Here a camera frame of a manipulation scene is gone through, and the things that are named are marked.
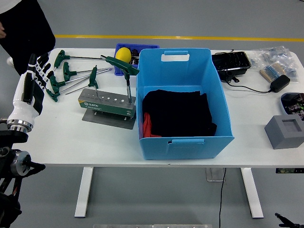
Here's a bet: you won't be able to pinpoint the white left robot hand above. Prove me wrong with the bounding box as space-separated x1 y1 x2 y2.
7 52 55 124

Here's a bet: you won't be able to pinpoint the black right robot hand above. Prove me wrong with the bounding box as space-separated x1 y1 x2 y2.
275 212 304 228

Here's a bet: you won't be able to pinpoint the small green T-handle hex key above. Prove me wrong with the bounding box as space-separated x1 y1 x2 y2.
87 65 99 98

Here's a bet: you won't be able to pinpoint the green hex key stand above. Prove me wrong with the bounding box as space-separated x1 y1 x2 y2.
77 88 137 130

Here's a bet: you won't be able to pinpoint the large green T-handle hex key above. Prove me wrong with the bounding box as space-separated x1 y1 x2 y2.
100 55 140 105

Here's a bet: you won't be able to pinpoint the large blue folding box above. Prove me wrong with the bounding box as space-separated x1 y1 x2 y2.
135 48 235 160

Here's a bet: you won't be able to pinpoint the person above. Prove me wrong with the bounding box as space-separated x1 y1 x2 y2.
0 0 57 76

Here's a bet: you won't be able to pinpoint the white table leg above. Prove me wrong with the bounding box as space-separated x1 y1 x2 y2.
74 167 95 218
240 167 264 219

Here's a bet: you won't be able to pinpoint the black table control panel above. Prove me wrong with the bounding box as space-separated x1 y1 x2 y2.
275 168 304 174

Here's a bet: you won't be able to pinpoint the thin steel hex rod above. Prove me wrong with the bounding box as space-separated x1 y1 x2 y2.
65 84 90 95

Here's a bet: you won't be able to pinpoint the grey block with square recess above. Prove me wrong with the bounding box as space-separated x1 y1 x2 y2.
264 114 304 150

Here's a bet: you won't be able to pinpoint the grey floor plate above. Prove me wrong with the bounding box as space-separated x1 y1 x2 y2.
205 167 226 182

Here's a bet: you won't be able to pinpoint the yellow foam ball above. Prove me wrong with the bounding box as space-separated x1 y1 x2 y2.
115 47 132 64

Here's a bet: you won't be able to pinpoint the circuit board parts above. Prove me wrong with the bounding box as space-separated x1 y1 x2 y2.
283 94 304 117

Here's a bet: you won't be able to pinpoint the light blue parts bin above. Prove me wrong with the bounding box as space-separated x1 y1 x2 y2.
280 92 304 117

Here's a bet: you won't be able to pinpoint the dark small parts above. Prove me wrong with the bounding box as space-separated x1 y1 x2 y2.
130 48 140 65

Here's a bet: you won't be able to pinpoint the red cloth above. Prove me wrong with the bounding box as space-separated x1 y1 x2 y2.
142 112 162 138

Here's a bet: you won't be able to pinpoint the small dark blue bin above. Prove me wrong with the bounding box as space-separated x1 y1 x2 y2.
114 43 160 76

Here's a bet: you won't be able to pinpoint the black power adapter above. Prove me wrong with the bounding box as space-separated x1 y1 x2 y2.
269 74 291 93

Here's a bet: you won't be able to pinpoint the black cloth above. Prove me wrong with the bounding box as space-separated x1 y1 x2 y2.
142 89 217 138

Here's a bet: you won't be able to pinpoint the clear plastic parts bags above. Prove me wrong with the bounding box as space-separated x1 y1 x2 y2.
249 46 300 84

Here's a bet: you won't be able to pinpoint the black plastic tray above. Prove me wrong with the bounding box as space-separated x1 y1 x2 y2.
211 51 252 83

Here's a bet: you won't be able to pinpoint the black hanging cable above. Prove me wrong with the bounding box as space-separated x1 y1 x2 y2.
218 168 227 228

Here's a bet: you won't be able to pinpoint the black adapter cable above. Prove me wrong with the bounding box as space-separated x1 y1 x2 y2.
223 49 271 94

